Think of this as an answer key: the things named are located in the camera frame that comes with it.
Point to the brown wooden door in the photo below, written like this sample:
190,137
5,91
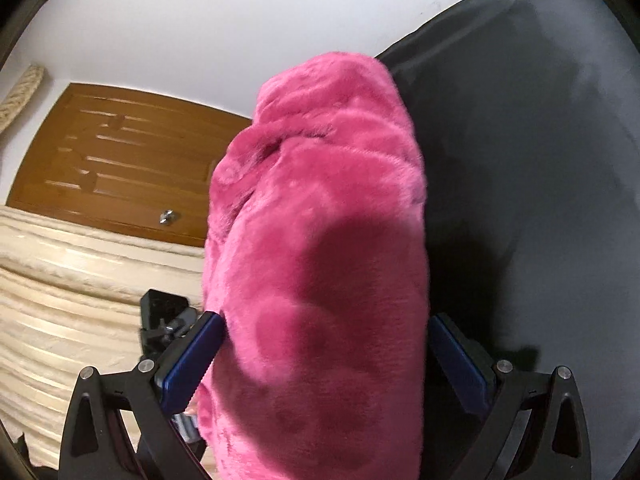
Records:
125,160

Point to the metal door knob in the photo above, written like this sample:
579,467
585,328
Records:
168,217

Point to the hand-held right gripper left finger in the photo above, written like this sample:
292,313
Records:
192,360

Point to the beige ribbed curtain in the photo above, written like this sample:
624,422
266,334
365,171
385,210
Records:
60,300

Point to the grey bed sheet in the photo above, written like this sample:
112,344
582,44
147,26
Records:
590,135

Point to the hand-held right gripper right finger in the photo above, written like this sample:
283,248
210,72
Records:
457,365

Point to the pink fleece robe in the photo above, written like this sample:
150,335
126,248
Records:
320,210

